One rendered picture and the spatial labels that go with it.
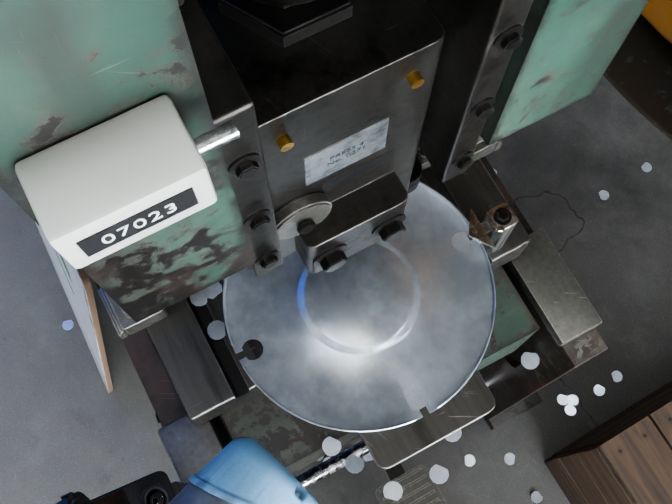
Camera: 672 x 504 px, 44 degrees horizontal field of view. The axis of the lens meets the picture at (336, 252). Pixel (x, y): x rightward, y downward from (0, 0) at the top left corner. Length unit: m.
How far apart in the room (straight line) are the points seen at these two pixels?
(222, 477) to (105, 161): 0.26
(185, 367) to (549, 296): 0.45
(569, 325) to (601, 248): 0.76
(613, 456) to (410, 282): 0.58
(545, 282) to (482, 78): 0.55
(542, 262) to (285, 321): 0.36
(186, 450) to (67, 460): 0.72
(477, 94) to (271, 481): 0.29
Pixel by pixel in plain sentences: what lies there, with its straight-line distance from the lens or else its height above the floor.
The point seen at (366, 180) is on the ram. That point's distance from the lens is 0.72.
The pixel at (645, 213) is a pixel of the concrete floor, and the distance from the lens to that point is 1.88.
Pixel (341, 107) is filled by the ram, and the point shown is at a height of 1.14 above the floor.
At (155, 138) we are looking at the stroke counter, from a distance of 0.35.
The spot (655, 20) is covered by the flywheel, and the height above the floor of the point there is 0.99.
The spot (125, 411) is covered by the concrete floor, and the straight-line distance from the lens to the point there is 1.71.
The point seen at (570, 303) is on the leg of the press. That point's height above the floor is 0.64.
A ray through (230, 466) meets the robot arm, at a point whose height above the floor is 1.10.
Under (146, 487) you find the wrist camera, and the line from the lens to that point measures 0.76.
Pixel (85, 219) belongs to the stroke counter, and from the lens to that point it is 0.35.
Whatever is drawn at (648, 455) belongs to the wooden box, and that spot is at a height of 0.35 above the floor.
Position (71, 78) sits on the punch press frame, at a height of 1.37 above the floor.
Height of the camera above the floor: 1.65
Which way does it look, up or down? 72 degrees down
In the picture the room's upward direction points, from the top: 1 degrees clockwise
